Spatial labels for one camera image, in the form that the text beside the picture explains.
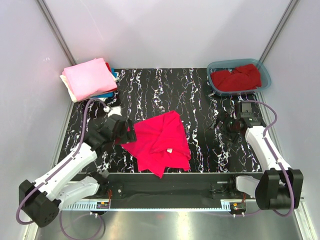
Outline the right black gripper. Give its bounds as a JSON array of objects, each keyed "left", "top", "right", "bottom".
[{"left": 206, "top": 109, "right": 240, "bottom": 145}]

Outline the bright pink t shirt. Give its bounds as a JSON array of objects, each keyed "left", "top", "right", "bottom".
[{"left": 121, "top": 111, "right": 191, "bottom": 178}]

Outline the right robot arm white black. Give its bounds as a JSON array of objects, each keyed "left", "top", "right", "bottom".
[{"left": 210, "top": 112, "right": 304, "bottom": 214}]

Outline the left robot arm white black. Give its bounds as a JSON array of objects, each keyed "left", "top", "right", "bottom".
[{"left": 18, "top": 114, "right": 137, "bottom": 228}]

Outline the black marble pattern mat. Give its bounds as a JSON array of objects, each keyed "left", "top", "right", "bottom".
[{"left": 55, "top": 68, "right": 262, "bottom": 173}]

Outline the folded blue t shirt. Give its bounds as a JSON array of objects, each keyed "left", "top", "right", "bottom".
[{"left": 93, "top": 68, "right": 119, "bottom": 98}]

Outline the teal plastic basin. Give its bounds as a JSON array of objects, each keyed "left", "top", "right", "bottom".
[{"left": 206, "top": 58, "right": 272, "bottom": 97}]

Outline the dark red t shirt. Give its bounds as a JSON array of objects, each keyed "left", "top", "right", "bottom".
[{"left": 210, "top": 64, "right": 262, "bottom": 92}]

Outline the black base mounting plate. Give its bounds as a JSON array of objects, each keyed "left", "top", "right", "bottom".
[{"left": 79, "top": 172, "right": 256, "bottom": 210}]

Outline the folded light pink t shirt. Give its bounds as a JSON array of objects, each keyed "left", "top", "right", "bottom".
[{"left": 63, "top": 58, "right": 117, "bottom": 102}]

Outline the folded red t shirt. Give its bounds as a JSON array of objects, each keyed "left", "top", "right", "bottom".
[{"left": 105, "top": 62, "right": 112, "bottom": 73}]

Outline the folded cream t shirt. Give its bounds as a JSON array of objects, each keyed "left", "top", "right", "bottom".
[{"left": 59, "top": 71, "right": 78, "bottom": 103}]

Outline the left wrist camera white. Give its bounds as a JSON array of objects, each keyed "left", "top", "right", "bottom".
[{"left": 103, "top": 106, "right": 122, "bottom": 117}]

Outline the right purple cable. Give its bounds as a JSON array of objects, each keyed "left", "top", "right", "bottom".
[{"left": 247, "top": 100, "right": 296, "bottom": 217}]

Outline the purple cable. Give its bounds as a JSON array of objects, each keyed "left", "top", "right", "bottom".
[
  {"left": 15, "top": 97, "right": 111, "bottom": 226},
  {"left": 247, "top": 100, "right": 296, "bottom": 217}
]

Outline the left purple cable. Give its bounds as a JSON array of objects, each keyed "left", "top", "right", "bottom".
[{"left": 15, "top": 97, "right": 111, "bottom": 226}]

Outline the aluminium frame rail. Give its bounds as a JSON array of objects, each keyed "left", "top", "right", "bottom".
[{"left": 25, "top": 197, "right": 320, "bottom": 240}]

